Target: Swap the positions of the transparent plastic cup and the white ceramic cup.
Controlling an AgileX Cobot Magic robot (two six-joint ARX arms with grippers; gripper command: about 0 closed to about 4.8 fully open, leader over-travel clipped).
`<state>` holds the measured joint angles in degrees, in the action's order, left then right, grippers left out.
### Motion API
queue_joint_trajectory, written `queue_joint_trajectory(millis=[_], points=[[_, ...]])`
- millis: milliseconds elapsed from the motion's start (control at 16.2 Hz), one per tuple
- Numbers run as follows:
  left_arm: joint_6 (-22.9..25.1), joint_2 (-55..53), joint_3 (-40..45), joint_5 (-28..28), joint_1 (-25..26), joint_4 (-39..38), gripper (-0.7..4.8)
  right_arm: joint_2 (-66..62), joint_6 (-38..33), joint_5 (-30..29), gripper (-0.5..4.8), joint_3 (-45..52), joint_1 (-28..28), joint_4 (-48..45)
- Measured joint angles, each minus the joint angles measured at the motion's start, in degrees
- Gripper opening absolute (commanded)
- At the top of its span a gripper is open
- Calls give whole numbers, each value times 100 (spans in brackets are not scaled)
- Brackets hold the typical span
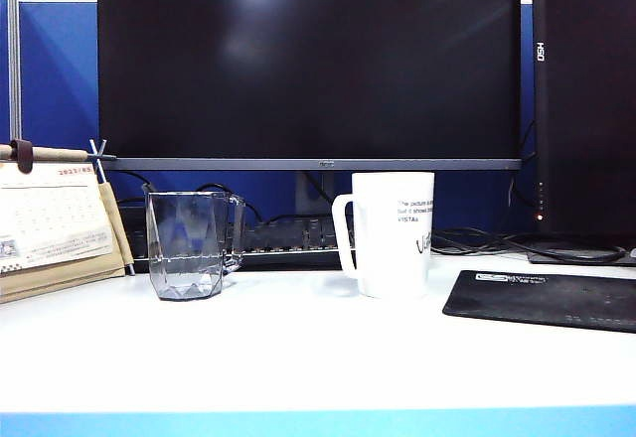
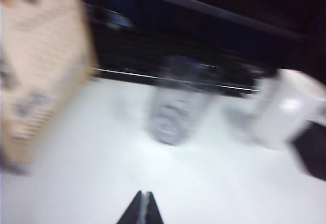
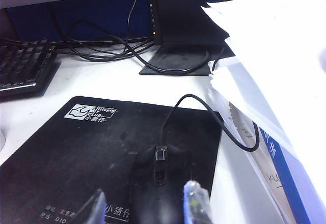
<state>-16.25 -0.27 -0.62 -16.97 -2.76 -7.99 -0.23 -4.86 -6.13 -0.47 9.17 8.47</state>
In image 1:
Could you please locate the white ceramic cup with text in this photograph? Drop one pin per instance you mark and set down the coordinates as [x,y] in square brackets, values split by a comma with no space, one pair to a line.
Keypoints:
[387,263]

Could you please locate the transparent faceted plastic cup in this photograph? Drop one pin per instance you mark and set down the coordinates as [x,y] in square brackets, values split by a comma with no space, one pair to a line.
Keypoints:
[189,263]

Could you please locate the grey monitor stand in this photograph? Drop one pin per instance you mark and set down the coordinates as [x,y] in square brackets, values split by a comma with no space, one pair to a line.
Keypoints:
[308,193]

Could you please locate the black keyboard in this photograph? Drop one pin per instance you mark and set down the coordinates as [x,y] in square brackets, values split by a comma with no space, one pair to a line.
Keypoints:
[288,244]

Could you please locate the large black monitor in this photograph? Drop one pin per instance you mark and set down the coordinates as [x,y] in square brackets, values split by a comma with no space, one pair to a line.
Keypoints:
[298,59]

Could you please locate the beige stylus with silver tip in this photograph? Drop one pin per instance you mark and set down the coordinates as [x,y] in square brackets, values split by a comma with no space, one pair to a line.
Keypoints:
[119,228]

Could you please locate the black HSD monitor base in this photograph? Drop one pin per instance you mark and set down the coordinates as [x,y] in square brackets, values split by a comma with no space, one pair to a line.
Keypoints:
[539,258]

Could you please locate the black mouse pad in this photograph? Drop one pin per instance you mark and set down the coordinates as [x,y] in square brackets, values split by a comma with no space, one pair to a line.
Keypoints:
[536,303]

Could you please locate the cork-barrel pen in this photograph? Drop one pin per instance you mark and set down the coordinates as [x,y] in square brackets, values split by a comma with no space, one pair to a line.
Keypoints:
[54,154]

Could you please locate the beige desk calendar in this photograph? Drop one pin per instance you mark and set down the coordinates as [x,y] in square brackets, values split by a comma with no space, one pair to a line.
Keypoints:
[49,218]

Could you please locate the black computer tower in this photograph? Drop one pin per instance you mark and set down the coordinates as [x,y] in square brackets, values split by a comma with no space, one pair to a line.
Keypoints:
[586,109]

